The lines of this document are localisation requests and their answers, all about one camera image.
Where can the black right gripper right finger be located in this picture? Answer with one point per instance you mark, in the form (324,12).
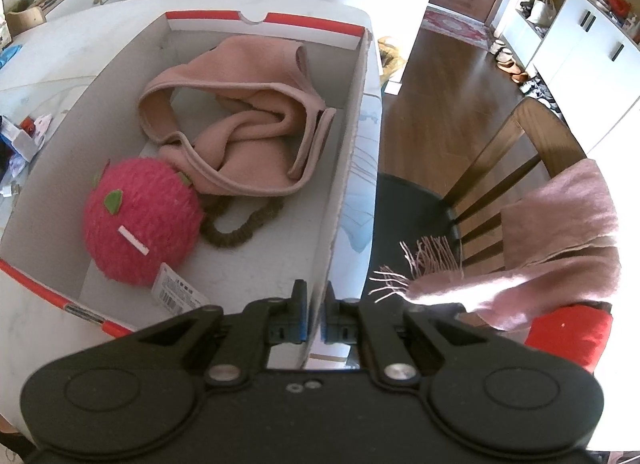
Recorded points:
(380,348)

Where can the white cabinet row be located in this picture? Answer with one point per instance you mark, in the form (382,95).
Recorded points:
(589,64)

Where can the yellow plastic bag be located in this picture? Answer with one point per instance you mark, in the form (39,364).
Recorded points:
(391,60)

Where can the patterned door rug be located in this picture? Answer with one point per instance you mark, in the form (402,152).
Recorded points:
(457,26)

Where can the pink fluffy plush ball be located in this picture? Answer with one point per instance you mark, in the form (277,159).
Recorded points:
(140,214)

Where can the red cushion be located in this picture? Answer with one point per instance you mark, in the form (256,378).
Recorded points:
(576,333)

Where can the white cardboard box red rim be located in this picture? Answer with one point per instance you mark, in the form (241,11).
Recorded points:
(53,298)

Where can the wooden chair with scarf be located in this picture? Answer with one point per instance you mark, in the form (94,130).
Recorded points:
(418,231)

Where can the brown hair scrunchie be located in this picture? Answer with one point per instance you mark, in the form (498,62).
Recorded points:
(214,207)

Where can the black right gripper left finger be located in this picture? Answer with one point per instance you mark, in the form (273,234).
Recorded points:
(250,335)

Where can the pink knitted headband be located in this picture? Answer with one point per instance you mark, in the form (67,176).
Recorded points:
(270,142)

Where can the pink fringed scarf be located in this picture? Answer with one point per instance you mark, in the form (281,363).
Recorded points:
(559,248)

